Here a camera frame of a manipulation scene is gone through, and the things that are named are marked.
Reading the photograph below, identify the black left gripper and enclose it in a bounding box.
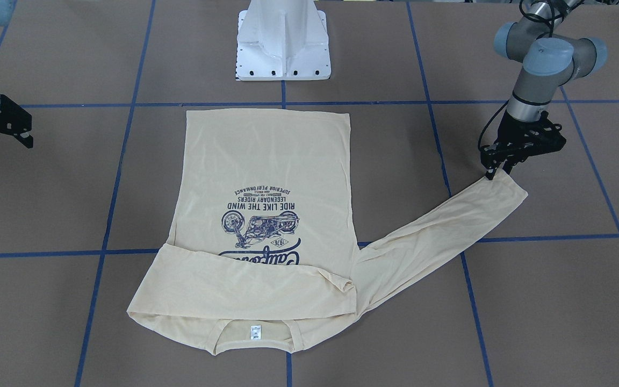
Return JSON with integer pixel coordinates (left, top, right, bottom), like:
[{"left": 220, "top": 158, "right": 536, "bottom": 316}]
[{"left": 480, "top": 111, "right": 566, "bottom": 181}]

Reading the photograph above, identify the cream long-sleeve graphic shirt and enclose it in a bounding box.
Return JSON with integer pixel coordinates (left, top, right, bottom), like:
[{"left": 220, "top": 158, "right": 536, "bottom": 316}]
[{"left": 127, "top": 109, "right": 528, "bottom": 355}]

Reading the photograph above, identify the left robot arm grey silver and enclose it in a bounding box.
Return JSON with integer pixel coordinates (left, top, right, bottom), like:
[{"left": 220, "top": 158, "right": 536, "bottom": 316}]
[{"left": 477, "top": 1, "right": 608, "bottom": 180}]

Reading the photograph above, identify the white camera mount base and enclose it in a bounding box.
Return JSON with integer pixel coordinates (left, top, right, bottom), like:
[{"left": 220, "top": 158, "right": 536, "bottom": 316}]
[{"left": 235, "top": 1, "right": 332, "bottom": 81}]

